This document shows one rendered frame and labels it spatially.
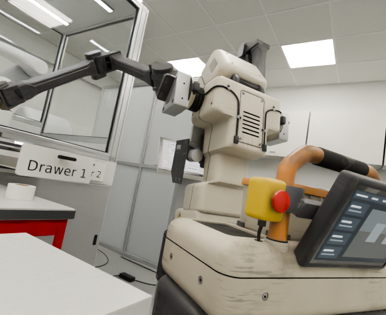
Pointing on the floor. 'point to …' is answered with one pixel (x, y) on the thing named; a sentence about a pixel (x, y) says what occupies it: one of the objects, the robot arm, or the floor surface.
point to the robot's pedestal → (50, 282)
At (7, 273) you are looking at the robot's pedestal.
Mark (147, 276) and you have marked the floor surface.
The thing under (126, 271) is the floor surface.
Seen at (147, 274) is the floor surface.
